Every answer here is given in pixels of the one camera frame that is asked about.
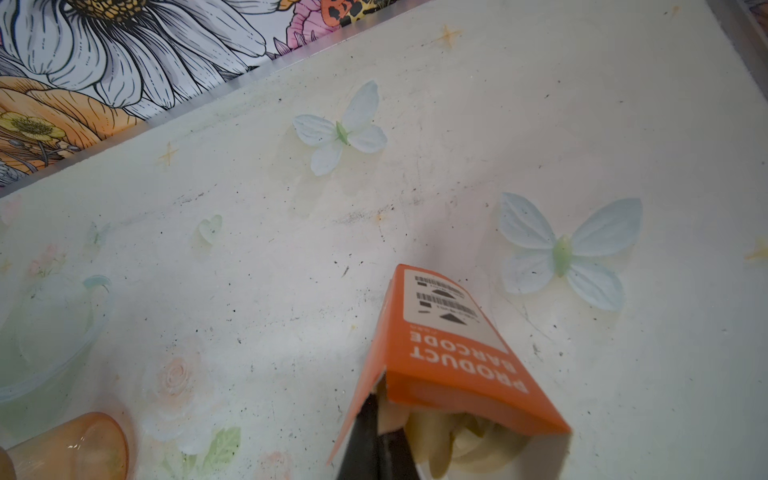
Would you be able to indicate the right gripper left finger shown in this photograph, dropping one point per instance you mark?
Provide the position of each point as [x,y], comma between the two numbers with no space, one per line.
[360,461]

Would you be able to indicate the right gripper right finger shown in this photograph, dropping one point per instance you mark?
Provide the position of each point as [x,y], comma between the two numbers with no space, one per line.
[395,460]

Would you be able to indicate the orange coffee filter pack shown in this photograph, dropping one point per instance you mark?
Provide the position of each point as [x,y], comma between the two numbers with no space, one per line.
[442,372]

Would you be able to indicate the orange glass carafe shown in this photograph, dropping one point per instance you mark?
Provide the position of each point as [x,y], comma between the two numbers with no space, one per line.
[91,446]

